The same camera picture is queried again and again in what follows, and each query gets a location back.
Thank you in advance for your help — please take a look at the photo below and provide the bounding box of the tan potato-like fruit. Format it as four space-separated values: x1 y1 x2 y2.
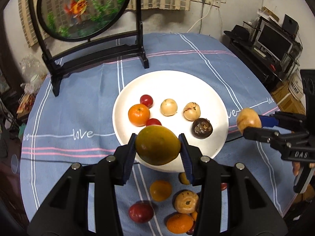
236 108 262 134

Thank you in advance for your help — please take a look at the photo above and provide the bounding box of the large tan spotted fruit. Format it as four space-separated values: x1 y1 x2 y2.
174 190 199 214

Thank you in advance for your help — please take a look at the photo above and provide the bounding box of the small orange mandarin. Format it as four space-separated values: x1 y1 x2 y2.
166 213 194 234

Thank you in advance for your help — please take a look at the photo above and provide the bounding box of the large red plum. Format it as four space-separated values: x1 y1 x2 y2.
128 202 154 223

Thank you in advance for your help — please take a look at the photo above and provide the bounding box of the dark brown mangosteen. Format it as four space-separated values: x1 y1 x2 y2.
191 118 213 139

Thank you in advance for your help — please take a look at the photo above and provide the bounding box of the tan spotted passion fruit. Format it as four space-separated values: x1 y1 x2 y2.
183 102 201 121

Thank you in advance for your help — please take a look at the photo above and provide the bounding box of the tan round fruit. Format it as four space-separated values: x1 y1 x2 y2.
160 99 178 116

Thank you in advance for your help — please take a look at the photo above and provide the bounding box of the green orange mandarin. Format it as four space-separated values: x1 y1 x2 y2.
135 125 181 166

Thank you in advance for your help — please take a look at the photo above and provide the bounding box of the large orange mandarin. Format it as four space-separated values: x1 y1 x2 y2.
128 104 151 127

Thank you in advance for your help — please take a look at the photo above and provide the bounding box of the small red cherry tomato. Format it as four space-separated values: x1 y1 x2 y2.
140 94 154 108

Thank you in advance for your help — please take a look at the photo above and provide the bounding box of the small yellow fruit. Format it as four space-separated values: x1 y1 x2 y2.
178 172 191 185

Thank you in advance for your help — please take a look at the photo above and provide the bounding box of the person right hand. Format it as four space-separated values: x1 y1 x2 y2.
292 162 315 176

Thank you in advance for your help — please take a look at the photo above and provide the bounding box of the cardboard box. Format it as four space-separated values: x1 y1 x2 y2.
270 83 306 115

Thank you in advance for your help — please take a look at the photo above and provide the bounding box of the computer monitor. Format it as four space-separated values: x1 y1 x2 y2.
256 23 293 61

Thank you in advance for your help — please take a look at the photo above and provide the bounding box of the blue plaid tablecloth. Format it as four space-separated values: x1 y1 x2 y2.
19 32 298 236

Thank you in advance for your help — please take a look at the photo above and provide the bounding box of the orange mandarin on table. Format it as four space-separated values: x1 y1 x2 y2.
149 180 172 202

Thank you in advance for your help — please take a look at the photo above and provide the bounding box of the white round plate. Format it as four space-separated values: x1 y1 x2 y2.
112 70 229 158

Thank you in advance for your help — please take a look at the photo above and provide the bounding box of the black framed round goldfish screen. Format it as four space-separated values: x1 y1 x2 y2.
28 0 149 96

